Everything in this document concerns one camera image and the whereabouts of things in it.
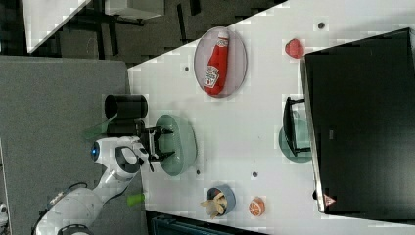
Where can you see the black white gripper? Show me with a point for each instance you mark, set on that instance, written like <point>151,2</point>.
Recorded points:
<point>149,139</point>

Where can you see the green plastic strainer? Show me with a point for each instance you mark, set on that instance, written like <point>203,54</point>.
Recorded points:
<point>181,142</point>

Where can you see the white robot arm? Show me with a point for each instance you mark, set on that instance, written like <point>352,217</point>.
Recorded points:
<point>74,210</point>

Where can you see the short black cup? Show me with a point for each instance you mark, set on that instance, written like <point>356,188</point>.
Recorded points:
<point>119,128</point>

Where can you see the tall black cup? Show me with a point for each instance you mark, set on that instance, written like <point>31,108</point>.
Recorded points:
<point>126,106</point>

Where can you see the green spatula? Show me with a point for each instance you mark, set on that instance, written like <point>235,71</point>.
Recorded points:
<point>97,130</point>

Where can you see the green cylinder object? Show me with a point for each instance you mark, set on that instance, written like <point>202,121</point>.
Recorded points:
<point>133,200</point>

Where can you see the blue bowl with peels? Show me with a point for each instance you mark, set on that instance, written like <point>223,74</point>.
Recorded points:
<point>220,200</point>

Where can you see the red ketchup bottle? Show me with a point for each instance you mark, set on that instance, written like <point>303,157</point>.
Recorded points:
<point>216,72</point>

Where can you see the orange slice toy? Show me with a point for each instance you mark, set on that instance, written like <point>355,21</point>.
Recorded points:
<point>257,207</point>

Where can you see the green round plate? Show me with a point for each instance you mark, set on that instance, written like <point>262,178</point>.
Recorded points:
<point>294,140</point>

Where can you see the red strawberry toy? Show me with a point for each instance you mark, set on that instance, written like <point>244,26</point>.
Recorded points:
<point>294,49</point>

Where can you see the black toaster oven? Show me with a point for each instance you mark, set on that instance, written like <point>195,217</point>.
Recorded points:
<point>360,107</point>

